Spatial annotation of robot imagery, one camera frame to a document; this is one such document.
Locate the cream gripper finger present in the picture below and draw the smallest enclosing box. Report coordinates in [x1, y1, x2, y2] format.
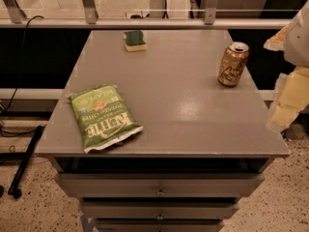
[264, 26, 288, 51]
[266, 67, 309, 132]

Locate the orange soda can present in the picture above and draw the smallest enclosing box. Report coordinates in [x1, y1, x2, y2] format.
[217, 42, 249, 87]

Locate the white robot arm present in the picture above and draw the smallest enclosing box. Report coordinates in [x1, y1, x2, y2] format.
[264, 1, 309, 132]

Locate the green and yellow sponge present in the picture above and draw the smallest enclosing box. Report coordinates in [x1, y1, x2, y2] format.
[124, 30, 147, 52]

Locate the grey drawer cabinet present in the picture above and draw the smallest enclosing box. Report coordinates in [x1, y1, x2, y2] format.
[34, 29, 291, 232]

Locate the bottom grey drawer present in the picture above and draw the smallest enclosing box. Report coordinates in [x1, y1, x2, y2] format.
[96, 220, 224, 232]

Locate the grey drawer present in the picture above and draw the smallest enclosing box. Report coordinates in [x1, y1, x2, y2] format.
[96, 220, 224, 232]
[81, 201, 239, 220]
[55, 173, 264, 198]

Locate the green potato chips bag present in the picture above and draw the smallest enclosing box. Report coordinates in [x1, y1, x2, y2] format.
[68, 85, 143, 154]

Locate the middle grey drawer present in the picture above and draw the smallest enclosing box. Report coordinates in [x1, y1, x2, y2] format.
[81, 201, 239, 220]

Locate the top grey drawer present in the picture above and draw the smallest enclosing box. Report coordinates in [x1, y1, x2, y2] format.
[55, 173, 264, 198]

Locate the black pole with wheel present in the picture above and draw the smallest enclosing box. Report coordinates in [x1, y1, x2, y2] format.
[8, 126, 43, 199]

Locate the metal window rail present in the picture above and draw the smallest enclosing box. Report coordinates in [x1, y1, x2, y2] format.
[0, 0, 290, 30]

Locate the black cable on left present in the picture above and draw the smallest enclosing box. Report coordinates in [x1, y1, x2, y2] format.
[0, 14, 45, 138]

